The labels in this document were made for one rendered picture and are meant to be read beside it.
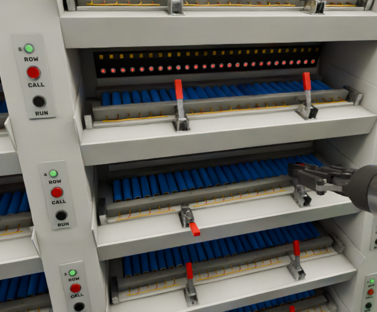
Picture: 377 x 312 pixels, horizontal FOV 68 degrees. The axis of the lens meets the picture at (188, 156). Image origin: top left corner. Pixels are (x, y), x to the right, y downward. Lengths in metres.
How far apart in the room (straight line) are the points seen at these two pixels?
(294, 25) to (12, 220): 0.64
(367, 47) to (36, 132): 0.68
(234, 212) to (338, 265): 0.34
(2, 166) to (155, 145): 0.25
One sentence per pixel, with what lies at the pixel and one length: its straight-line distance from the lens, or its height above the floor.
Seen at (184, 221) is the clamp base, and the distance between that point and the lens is 0.57.
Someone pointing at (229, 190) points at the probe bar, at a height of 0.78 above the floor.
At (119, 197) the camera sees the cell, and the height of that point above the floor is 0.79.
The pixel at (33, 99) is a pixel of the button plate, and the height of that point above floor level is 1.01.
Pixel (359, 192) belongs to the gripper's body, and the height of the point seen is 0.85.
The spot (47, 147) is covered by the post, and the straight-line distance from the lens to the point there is 0.51.
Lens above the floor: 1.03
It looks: 16 degrees down
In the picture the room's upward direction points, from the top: 3 degrees counter-clockwise
